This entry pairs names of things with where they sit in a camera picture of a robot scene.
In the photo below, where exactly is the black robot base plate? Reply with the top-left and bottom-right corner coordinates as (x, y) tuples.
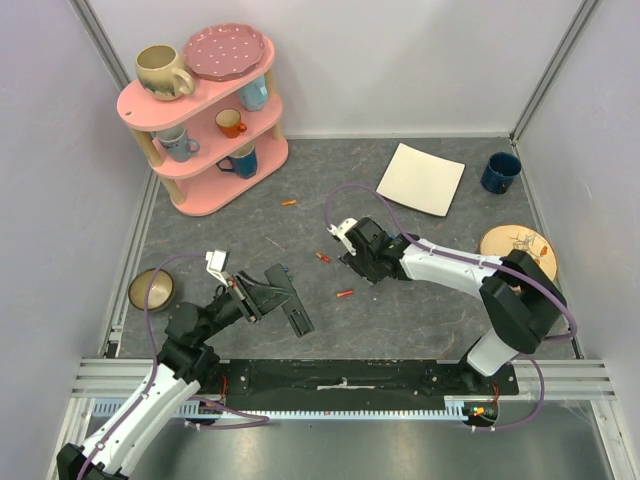
(200, 359), (519, 410)

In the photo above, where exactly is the black remote control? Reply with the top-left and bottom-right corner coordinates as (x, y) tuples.
(264, 264), (314, 338)

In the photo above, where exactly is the orange red battery upper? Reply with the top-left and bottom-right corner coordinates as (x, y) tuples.
(316, 252), (331, 263)

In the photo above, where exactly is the brown ceramic bowl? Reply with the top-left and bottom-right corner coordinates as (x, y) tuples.
(128, 269), (175, 312)

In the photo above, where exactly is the white square plate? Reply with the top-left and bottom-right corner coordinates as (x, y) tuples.
(376, 143), (465, 217)

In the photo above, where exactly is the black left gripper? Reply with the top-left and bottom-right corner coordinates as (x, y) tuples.
(197, 269), (297, 341)

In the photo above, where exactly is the grey blue mug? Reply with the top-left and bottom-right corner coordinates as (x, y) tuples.
(156, 125), (200, 163)

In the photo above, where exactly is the navy blue mug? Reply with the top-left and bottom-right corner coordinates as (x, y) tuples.
(480, 152), (522, 194)

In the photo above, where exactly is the light blue mug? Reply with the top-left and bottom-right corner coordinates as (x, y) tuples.
(237, 75), (269, 111)

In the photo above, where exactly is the pink dotted plate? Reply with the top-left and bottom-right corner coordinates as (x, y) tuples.
(182, 23), (266, 82)

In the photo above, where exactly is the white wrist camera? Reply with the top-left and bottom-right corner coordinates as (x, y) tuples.
(205, 249), (229, 285)
(327, 218), (357, 256)

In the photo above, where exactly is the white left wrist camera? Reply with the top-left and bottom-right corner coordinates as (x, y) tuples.
(205, 249), (229, 285)

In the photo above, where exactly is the orange mug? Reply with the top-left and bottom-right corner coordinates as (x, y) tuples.
(215, 108), (247, 139)

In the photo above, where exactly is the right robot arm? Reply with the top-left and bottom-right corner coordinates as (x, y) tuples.
(328, 217), (567, 394)

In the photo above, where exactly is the round wooden bird plate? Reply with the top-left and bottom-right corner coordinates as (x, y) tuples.
(478, 224), (558, 282)

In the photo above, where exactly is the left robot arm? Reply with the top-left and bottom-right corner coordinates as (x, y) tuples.
(56, 264), (308, 479)

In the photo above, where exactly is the dark teal mug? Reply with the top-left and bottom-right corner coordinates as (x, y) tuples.
(216, 142), (258, 179)

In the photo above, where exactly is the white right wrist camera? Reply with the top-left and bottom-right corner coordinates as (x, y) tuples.
(327, 218), (357, 256)

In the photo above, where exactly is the slotted cable duct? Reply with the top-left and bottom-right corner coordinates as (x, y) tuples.
(91, 398), (499, 421)

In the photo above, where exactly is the beige ceramic mug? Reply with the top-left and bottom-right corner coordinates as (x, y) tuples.
(135, 44), (196, 101)

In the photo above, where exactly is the pink three-tier shelf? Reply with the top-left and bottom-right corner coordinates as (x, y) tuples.
(117, 38), (289, 216)

